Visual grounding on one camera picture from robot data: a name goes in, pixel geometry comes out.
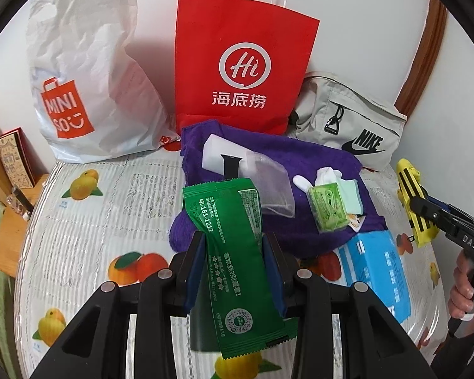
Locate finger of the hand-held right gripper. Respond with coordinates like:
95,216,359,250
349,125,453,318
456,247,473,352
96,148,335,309
422,194,474,227
410,196,459,238

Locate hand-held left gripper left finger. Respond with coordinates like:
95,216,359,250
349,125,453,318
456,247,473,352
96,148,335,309
27,231,208,379

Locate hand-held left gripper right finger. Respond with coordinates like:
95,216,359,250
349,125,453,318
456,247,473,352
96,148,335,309
263,233,431,379

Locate yellow striped pouch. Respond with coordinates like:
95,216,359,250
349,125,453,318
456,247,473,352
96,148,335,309
396,159,439,249

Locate green foil packet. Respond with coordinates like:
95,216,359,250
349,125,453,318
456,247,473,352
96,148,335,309
182,177,292,358

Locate mint green packet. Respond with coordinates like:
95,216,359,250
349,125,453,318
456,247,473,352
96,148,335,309
334,179,365,218

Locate small green tissue pack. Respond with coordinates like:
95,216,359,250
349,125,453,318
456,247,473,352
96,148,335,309
307,182,350,233

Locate clear plastic pouch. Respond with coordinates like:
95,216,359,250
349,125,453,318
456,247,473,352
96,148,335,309
243,151,296,219

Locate white cloth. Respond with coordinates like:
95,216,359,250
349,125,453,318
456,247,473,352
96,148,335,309
293,167,342,188

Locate black watch strap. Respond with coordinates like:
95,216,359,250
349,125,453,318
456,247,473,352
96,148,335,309
220,153,243,180

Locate white sponge block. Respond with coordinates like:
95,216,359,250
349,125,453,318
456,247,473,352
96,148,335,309
202,134,261,178

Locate person's right forearm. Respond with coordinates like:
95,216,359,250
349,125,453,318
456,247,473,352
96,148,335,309
430,318,474,379

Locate person's right hand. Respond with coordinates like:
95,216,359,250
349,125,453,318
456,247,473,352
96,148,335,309
448,250,474,321

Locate purple towel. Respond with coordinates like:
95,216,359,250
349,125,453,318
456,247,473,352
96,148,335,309
170,120,388,259

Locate dark green tin box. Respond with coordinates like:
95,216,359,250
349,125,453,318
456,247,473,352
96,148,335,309
187,296,299,352

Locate blue tissue pack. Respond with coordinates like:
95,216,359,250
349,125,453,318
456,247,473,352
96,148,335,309
337,230,412,320

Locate fruit print tablecloth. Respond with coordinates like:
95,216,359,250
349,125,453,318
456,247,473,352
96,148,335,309
14,142,449,379

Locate grey waist bag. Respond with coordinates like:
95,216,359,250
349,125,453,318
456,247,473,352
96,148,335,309
288,72,407,172

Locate patterned box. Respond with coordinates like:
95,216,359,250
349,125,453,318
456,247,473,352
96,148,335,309
0,127,35,188

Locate white plastic shopping bag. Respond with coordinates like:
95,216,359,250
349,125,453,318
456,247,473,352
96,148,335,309
26,0,182,164

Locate red paper bag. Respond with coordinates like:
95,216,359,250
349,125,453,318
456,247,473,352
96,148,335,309
175,0,320,137

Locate wooden door frame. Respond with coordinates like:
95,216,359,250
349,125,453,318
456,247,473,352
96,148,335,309
393,0,448,117

